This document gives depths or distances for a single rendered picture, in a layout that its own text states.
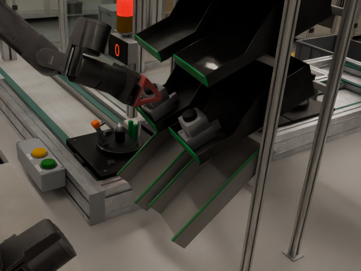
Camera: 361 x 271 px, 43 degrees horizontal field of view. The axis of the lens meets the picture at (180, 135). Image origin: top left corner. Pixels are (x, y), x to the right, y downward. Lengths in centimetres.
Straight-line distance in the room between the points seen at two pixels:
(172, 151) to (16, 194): 50
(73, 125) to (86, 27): 76
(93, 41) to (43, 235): 41
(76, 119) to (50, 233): 105
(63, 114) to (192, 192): 80
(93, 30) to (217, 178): 41
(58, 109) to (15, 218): 57
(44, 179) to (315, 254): 74
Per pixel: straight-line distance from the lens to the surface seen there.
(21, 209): 134
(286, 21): 84
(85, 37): 92
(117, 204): 126
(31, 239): 67
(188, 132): 89
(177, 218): 104
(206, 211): 96
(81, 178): 125
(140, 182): 115
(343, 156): 175
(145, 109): 102
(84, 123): 165
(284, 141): 161
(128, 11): 144
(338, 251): 129
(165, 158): 113
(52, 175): 130
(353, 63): 250
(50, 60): 90
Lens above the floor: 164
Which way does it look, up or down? 27 degrees down
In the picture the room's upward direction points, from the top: 4 degrees clockwise
